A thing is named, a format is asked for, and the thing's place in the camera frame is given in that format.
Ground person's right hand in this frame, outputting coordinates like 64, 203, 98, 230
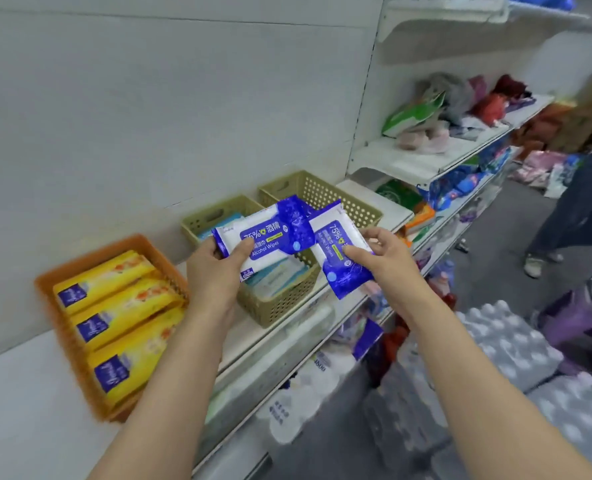
342, 227, 422, 321

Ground person's left hand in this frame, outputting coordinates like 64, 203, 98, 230
185, 237, 256, 323

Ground stack of blue wipes packets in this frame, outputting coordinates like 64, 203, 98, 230
198, 212, 312, 301

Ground olive plastic basket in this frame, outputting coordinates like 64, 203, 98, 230
257, 170, 384, 231
181, 194, 322, 329

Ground dark blue alcohol wipes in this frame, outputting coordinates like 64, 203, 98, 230
211, 195, 316, 283
306, 199, 376, 301

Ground orange plastic basket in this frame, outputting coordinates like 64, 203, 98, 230
34, 234, 192, 423

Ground person's left forearm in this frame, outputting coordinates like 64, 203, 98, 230
88, 304, 237, 480

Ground orange paper roll pack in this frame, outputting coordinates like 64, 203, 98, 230
405, 203, 436, 235

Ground blue tissue pack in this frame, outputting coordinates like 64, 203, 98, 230
351, 319, 384, 361

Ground red pack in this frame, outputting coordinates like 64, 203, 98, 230
365, 294, 456, 385

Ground green printed bag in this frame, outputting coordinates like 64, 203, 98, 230
375, 179, 424, 211

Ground green and white tissue pack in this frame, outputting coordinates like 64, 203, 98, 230
195, 304, 336, 461

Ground row of blue packs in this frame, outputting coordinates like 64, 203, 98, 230
418, 147, 514, 211

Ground pack of clear bottles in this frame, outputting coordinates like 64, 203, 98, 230
363, 300, 592, 480

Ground white bag blue print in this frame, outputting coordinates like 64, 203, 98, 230
255, 352, 356, 445

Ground green white plastic bag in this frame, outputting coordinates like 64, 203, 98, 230
381, 92, 446, 138

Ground purple plastic stool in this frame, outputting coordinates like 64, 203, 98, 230
538, 284, 592, 355

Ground heap of pink packs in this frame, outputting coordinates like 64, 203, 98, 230
510, 149, 569, 188

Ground heap of red packs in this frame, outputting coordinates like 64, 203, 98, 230
510, 102, 574, 151

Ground blue plastic bag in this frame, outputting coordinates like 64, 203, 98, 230
510, 0, 576, 11

